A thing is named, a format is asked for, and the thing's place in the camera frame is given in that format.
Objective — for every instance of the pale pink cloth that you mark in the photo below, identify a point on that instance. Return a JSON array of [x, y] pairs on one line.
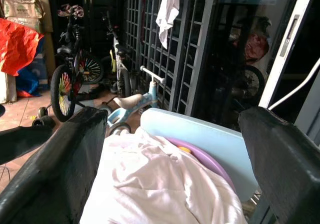
[[160, 181]]

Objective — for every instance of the light blue balance bike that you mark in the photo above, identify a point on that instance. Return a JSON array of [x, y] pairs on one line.
[[132, 106]]

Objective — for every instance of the black metal grille gate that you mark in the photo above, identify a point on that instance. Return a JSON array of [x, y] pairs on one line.
[[165, 46]]

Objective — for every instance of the white hanging garment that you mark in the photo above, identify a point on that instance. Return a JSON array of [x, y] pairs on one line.
[[167, 11]]

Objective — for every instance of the white children's bicycle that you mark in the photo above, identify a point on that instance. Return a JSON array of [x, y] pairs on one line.
[[120, 66]]

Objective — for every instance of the light blue plastic stool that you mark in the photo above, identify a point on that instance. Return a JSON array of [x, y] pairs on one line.
[[207, 144]]

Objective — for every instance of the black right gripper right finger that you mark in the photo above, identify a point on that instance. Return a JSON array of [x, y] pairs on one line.
[[282, 164]]

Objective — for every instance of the purple plastic basin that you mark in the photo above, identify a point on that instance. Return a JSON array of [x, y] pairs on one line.
[[200, 156]]

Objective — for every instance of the red plastic sheet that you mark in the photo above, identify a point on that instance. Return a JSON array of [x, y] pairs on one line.
[[17, 46]]

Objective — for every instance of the black children's bicycle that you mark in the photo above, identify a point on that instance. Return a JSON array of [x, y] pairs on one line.
[[72, 66]]

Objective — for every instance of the blue plastic bag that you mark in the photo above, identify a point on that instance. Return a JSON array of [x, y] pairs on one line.
[[28, 79]]

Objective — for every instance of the white sliding door frame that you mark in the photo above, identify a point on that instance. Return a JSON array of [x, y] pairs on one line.
[[287, 44]]

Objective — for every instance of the beige printed sack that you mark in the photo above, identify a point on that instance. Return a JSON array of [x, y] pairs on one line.
[[22, 7]]

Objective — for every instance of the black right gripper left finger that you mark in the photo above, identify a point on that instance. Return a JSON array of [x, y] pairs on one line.
[[57, 164]]

